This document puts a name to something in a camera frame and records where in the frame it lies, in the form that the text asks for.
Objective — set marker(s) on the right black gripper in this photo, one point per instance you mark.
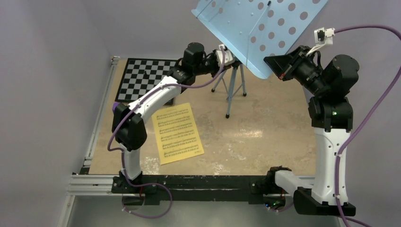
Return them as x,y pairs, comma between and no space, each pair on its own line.
281,64

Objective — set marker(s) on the light blue music stand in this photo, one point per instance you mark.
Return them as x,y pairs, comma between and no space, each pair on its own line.
254,29

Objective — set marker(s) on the aluminium frame rail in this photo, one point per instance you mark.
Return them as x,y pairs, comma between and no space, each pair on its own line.
100,185

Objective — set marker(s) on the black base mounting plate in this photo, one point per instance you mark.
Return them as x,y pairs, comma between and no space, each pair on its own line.
153,189

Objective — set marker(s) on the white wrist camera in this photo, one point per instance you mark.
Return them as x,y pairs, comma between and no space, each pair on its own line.
224,56
323,38

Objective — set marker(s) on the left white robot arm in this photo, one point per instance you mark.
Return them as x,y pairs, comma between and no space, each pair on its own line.
128,128

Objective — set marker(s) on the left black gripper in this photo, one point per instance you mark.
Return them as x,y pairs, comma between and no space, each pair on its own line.
217,68

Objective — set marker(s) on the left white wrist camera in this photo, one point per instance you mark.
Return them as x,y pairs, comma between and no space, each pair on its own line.
224,56

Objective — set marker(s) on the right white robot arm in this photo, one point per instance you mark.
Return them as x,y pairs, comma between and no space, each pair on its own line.
332,120

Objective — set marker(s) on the yellow sheet music page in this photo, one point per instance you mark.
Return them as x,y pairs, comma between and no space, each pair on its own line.
176,133

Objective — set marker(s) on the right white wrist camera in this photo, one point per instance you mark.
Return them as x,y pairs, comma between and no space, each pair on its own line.
323,38

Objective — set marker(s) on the purple metronome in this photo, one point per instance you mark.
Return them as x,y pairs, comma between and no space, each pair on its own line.
115,107

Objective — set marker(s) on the black white chessboard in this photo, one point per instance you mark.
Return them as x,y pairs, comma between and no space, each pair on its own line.
133,85

